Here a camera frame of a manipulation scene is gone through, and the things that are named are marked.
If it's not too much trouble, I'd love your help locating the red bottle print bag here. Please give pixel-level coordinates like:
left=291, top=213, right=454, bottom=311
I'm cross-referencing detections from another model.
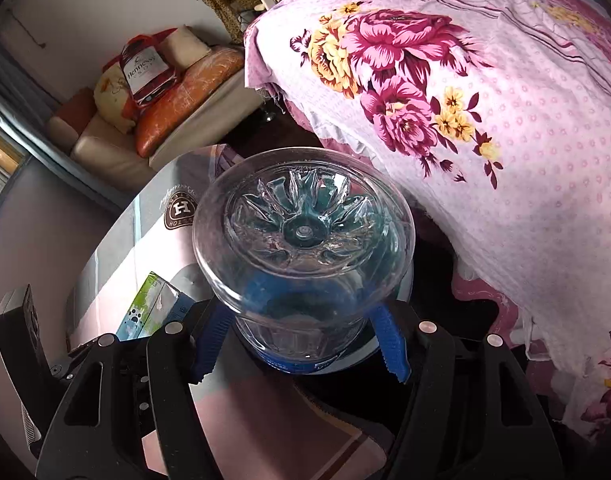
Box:
left=116, top=35, right=179, bottom=108

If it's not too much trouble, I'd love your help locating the cream printed pillow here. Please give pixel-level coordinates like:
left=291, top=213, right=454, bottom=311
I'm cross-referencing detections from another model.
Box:
left=93, top=72, right=141, bottom=133

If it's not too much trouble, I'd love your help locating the cream leather sofa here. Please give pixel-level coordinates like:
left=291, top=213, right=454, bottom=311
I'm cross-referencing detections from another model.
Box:
left=46, top=25, right=266, bottom=191

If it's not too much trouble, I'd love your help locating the pink grey plaid bed sheet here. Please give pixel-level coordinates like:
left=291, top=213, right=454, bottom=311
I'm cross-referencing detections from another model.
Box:
left=66, top=144, right=386, bottom=480

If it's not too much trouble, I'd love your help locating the beige pillow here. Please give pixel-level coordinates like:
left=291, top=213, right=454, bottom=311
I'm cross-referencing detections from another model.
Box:
left=160, top=25, right=211, bottom=71

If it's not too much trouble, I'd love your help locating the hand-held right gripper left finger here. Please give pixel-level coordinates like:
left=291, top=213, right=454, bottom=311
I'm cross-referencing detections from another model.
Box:
left=36, top=305, right=231, bottom=480

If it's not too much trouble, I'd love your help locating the orange cushion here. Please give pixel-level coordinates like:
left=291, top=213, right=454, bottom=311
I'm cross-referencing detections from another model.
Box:
left=134, top=57, right=246, bottom=158

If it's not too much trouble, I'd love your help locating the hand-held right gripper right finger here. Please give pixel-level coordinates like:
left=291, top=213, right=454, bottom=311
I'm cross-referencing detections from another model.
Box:
left=370, top=305, right=566, bottom=480

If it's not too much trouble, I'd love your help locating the clear plastic bottle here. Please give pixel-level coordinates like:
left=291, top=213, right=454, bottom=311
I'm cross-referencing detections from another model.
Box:
left=192, top=147, right=416, bottom=376

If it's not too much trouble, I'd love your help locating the pink floral quilt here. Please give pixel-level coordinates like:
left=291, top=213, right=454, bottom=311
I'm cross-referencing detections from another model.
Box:
left=243, top=0, right=611, bottom=441

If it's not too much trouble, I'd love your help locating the green and white carton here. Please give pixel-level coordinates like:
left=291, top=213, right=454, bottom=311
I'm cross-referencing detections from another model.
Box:
left=116, top=272, right=194, bottom=341

